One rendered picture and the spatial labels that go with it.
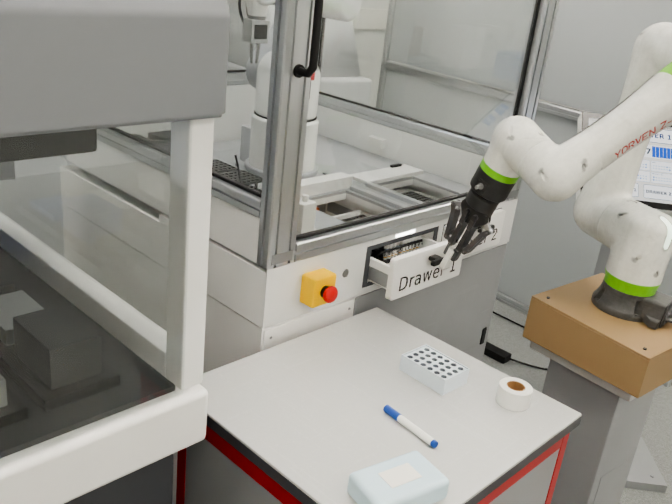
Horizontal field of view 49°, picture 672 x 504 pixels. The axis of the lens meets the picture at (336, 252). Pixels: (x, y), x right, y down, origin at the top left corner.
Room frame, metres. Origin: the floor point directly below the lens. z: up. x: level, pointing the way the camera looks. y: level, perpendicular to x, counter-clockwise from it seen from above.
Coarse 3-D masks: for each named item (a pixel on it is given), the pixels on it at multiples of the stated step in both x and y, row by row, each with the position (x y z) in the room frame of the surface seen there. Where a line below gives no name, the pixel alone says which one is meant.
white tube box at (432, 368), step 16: (416, 352) 1.43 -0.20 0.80; (432, 352) 1.44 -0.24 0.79; (400, 368) 1.40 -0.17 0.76; (416, 368) 1.37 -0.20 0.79; (432, 368) 1.37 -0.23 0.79; (448, 368) 1.38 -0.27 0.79; (464, 368) 1.38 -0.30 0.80; (432, 384) 1.34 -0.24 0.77; (448, 384) 1.33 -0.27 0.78; (464, 384) 1.37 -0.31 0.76
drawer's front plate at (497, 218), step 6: (498, 210) 2.10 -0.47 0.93; (504, 210) 2.11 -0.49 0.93; (492, 216) 2.07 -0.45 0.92; (498, 216) 2.09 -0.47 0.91; (504, 216) 2.12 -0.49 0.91; (492, 222) 2.07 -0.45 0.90; (498, 222) 2.10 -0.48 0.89; (444, 228) 1.91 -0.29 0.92; (498, 228) 2.10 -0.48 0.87; (462, 234) 1.96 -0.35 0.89; (474, 234) 2.01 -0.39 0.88; (492, 234) 2.08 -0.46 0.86; (498, 234) 2.11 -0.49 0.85; (444, 240) 1.91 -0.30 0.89; (486, 240) 2.06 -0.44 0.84; (492, 240) 2.09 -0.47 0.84; (498, 240) 2.11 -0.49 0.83; (480, 246) 2.04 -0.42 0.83; (486, 246) 2.07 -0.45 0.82
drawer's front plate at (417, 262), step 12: (420, 252) 1.69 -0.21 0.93; (432, 252) 1.73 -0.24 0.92; (396, 264) 1.62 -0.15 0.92; (408, 264) 1.66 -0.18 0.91; (420, 264) 1.70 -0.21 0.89; (456, 264) 1.82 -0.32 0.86; (396, 276) 1.63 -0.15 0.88; (408, 276) 1.67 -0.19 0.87; (432, 276) 1.74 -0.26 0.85; (444, 276) 1.78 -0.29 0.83; (396, 288) 1.63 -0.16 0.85; (408, 288) 1.67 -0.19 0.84; (420, 288) 1.71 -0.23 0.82
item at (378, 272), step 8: (424, 240) 1.89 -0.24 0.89; (432, 240) 1.88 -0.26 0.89; (376, 264) 1.68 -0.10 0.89; (384, 264) 1.67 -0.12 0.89; (368, 272) 1.70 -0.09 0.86; (376, 272) 1.68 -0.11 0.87; (384, 272) 1.66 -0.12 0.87; (368, 280) 1.70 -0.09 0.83; (376, 280) 1.68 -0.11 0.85; (384, 280) 1.66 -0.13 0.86; (384, 288) 1.66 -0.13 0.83
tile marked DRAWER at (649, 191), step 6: (648, 186) 2.25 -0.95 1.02; (654, 186) 2.25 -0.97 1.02; (660, 186) 2.25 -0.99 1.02; (648, 192) 2.24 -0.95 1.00; (654, 192) 2.24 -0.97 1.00; (660, 192) 2.24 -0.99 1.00; (666, 192) 2.24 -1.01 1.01; (648, 198) 2.22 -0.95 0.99; (654, 198) 2.23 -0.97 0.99; (660, 198) 2.23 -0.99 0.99; (666, 198) 2.23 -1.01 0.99
